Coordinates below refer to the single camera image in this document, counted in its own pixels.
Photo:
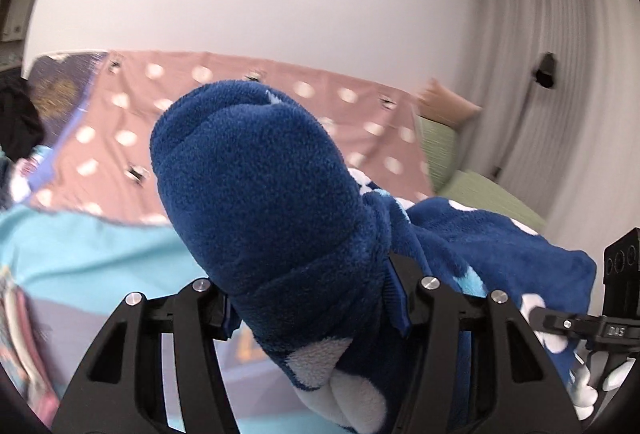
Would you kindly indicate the navy printed mattress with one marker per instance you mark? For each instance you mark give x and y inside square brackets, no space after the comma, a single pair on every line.
[60,94]

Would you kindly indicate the white wall cabinet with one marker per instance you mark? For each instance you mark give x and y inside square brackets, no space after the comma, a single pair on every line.
[17,9]

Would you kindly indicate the navy star fleece pajama top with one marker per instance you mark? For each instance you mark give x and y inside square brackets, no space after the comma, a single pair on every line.
[260,194]

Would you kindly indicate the light blue grey printed blanket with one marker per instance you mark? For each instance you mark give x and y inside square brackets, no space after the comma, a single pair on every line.
[100,264]

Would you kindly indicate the black clothes pile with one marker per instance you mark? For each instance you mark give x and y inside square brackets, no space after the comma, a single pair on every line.
[20,114]

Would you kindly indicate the white curtain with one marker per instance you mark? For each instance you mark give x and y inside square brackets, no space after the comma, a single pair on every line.
[575,139]

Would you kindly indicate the tall green pillow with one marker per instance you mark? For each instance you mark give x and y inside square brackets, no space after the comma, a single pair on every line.
[440,154]

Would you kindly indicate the wide green pillow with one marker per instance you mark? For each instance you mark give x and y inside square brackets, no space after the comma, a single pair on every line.
[490,199]

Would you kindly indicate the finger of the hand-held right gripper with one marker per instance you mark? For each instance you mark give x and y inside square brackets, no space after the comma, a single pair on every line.
[565,324]

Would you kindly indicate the orange pillow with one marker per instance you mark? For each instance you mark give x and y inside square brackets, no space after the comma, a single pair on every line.
[450,106]

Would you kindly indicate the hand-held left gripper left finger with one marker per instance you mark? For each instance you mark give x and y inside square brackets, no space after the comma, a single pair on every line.
[227,321]

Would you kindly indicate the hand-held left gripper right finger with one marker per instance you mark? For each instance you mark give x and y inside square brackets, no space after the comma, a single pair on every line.
[400,299]

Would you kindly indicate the black floor lamp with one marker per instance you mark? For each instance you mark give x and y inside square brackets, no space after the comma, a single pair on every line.
[545,69]

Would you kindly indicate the pink polka dot sheet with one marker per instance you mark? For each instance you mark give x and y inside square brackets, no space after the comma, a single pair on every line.
[125,164]

